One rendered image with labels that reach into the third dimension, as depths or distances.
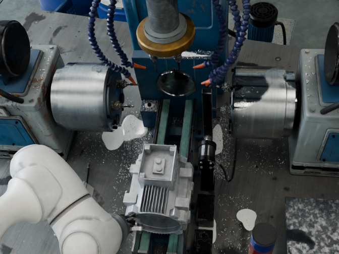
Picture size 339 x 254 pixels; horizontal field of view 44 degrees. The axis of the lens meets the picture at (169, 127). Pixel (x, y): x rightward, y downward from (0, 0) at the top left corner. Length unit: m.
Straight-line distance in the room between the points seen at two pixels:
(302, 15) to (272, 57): 1.50
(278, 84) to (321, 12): 2.14
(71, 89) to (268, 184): 0.78
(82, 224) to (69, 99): 0.71
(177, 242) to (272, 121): 0.49
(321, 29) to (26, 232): 2.50
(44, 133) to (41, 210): 0.76
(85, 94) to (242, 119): 0.53
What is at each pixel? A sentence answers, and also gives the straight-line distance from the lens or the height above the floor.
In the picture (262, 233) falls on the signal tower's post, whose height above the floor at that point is 1.22.
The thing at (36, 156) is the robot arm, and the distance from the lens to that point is 0.90.
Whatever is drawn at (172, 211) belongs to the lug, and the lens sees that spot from 1.23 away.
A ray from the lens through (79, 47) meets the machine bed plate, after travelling 2.14.
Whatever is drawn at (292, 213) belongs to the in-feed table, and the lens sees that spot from 1.43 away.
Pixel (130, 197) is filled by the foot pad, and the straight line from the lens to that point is 1.28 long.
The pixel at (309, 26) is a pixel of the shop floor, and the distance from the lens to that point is 3.37.
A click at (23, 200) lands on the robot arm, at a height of 1.50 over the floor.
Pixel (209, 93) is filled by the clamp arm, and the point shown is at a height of 1.25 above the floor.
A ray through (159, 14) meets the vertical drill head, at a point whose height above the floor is 1.43.
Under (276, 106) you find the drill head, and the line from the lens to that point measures 1.38.
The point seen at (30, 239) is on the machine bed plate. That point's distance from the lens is 1.64.
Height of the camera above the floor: 2.21
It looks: 55 degrees down
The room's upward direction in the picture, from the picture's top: 9 degrees counter-clockwise
